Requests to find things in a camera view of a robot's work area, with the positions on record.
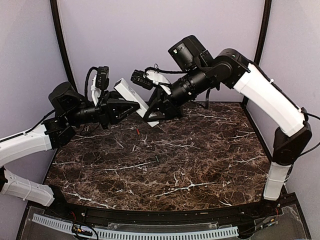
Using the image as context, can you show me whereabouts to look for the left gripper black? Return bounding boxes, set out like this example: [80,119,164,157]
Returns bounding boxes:
[66,89,141,130]

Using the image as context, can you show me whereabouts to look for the white remote control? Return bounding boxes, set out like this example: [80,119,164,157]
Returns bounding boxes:
[114,78,149,118]

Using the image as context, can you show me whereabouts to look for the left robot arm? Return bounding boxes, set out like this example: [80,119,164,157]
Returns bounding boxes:
[0,82,140,218]

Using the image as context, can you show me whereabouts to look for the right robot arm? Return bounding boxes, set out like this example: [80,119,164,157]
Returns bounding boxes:
[142,35,312,217]

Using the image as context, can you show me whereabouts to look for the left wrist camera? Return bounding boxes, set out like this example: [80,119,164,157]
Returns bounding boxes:
[95,66,110,91]

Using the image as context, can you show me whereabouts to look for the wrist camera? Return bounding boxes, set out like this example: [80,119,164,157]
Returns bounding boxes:
[95,66,110,91]
[130,70,154,91]

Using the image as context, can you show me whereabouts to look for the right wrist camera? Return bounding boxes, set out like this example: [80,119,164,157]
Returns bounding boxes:
[130,70,154,91]

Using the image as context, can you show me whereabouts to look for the black front rail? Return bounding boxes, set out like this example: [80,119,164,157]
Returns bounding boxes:
[45,193,298,234]

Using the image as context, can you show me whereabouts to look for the left black frame post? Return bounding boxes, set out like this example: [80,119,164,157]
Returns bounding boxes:
[49,0,78,92]

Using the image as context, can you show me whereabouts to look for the black frame post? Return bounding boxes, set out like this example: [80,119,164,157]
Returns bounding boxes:
[49,0,78,92]
[254,0,272,65]

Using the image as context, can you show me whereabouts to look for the right black frame post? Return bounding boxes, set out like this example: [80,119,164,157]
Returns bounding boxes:
[254,0,272,65]

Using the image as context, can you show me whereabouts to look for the grey slotted cable duct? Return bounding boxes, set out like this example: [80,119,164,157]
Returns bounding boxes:
[32,213,239,240]

